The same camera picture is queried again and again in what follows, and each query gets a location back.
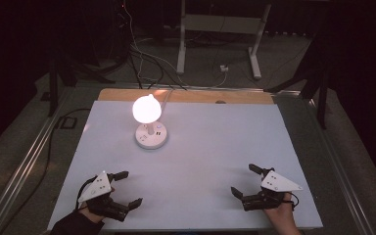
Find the black square floor frame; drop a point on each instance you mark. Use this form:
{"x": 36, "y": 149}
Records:
{"x": 68, "y": 122}

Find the person's right hand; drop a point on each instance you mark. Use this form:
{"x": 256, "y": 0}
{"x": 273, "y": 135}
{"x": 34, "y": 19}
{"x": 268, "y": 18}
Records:
{"x": 280, "y": 213}

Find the aluminium floor rail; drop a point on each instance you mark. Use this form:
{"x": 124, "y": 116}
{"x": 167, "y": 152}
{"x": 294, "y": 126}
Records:
{"x": 23, "y": 169}
{"x": 342, "y": 173}

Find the person's left hand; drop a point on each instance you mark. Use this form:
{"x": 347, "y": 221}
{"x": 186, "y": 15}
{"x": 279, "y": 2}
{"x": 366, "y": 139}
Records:
{"x": 88, "y": 212}

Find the black metal stand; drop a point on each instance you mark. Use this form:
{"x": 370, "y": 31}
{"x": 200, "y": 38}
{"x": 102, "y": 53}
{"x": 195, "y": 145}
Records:
{"x": 321, "y": 84}
{"x": 54, "y": 81}

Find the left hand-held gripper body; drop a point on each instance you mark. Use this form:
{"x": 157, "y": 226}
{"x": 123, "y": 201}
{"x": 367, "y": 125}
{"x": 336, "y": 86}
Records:
{"x": 98, "y": 189}

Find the white metal stand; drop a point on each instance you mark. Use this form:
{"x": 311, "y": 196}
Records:
{"x": 220, "y": 24}

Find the white power adapter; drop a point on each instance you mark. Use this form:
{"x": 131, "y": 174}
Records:
{"x": 224, "y": 68}

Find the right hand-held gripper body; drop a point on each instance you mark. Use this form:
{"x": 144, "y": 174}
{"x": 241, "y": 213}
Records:
{"x": 275, "y": 184}

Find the white table cover sheet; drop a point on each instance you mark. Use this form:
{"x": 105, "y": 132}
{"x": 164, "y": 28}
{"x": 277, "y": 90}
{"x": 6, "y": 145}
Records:
{"x": 209, "y": 147}

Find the white globe desk lamp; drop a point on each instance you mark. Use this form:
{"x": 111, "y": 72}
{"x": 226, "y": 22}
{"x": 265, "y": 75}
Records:
{"x": 147, "y": 109}

